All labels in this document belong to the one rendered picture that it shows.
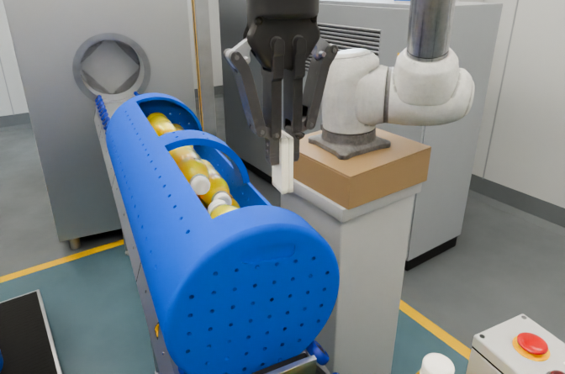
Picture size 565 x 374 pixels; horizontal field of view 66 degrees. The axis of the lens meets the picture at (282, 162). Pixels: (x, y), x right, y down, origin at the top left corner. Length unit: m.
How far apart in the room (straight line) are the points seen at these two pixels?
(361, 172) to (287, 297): 0.52
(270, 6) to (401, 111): 0.79
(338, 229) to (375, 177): 0.17
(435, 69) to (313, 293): 0.65
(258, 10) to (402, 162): 0.86
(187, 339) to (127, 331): 1.68
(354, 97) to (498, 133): 2.44
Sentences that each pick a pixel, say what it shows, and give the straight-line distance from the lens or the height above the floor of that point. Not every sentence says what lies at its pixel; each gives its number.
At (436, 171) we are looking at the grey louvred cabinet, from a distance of 2.48.
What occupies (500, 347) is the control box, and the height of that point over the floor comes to 1.10.
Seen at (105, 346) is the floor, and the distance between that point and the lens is 2.31.
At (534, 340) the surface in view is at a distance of 0.70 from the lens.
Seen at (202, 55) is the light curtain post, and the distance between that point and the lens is 1.96.
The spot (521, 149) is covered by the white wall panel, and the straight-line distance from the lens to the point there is 3.48.
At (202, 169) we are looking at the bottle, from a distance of 0.95.
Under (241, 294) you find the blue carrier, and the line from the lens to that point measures 0.65.
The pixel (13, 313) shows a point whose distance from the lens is 2.43.
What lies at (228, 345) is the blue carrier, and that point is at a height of 1.05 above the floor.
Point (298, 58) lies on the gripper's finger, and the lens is 0.47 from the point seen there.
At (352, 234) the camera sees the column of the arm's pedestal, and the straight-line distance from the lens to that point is 1.23.
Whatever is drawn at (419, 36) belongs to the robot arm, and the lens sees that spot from 1.11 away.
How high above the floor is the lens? 1.55
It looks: 23 degrees down
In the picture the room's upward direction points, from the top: straight up
